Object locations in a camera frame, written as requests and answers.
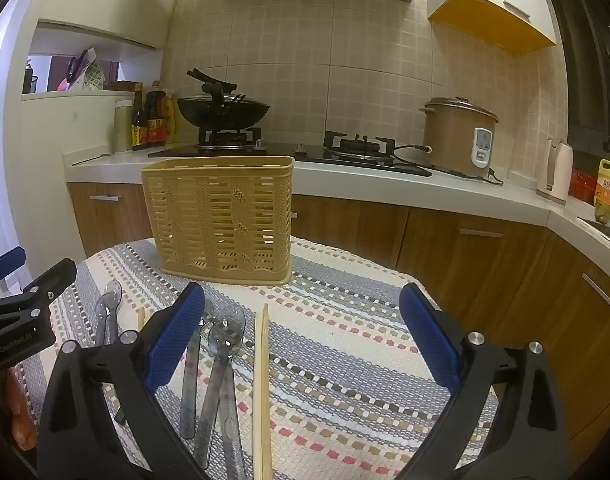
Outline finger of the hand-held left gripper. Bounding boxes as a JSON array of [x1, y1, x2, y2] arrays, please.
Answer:
[[24, 258, 78, 306], [0, 246, 26, 283]]

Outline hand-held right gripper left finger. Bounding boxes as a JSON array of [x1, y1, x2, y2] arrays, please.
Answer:
[[37, 282, 211, 480]]

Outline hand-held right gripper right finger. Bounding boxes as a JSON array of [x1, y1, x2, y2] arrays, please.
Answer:
[[397, 282, 571, 480]]

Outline clear plastic spoon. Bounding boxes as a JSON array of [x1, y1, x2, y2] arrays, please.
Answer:
[[93, 280, 124, 347]]

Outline wooden chopstick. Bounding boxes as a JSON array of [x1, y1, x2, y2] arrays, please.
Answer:
[[254, 307, 266, 480], [261, 303, 274, 480]]

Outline beige plastic utensil basket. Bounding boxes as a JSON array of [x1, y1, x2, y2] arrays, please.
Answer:
[[140, 156, 296, 287]]

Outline person's left hand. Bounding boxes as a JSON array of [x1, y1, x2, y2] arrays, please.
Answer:
[[0, 367, 38, 452]]

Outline wooden base cabinet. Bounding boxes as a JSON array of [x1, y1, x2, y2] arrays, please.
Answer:
[[66, 181, 610, 461]]

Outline striped woven tablecloth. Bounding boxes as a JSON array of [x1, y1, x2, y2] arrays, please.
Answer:
[[10, 235, 501, 480]]

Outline metal spoon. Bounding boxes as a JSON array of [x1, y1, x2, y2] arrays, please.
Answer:
[[71, 152, 114, 167]]

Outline white canister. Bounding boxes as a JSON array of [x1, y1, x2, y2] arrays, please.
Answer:
[[113, 99, 134, 155]]

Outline dark soy sauce bottle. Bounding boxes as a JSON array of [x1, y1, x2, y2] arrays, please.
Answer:
[[131, 82, 148, 151]]

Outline white kitchen counter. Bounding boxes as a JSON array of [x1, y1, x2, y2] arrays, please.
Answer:
[[62, 141, 610, 257]]

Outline red label sauce bottle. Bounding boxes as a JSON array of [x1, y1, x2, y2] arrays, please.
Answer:
[[145, 80, 169, 147]]

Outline yellow sauce bottle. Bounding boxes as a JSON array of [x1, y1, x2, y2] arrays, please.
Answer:
[[163, 92, 178, 145]]

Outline brown rice cooker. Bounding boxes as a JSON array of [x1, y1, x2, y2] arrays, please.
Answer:
[[419, 97, 500, 178]]

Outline patterned bag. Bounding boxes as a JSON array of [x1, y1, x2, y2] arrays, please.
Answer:
[[65, 49, 106, 92]]

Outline steel sink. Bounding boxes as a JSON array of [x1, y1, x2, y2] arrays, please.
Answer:
[[578, 215, 610, 248]]

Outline white electric kettle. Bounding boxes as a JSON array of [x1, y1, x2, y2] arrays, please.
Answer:
[[536, 137, 574, 206]]

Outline red basket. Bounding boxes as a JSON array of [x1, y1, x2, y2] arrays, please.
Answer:
[[569, 169, 599, 202]]

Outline black gas stove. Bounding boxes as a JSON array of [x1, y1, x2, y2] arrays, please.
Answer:
[[147, 129, 433, 178]]

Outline yellow oil bottle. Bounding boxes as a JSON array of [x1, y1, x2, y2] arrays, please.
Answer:
[[592, 157, 610, 224]]

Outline black wok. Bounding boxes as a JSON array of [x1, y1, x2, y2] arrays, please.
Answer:
[[177, 69, 272, 132]]

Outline glass wok lid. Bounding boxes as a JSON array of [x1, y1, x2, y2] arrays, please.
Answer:
[[185, 82, 248, 107]]

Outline dark window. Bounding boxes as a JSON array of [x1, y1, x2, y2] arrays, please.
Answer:
[[544, 0, 610, 157]]

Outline black power cord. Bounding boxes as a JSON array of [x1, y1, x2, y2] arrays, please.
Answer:
[[392, 144, 506, 187]]

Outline white and yellow wall cabinet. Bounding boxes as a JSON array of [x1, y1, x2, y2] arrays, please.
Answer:
[[425, 0, 558, 56]]

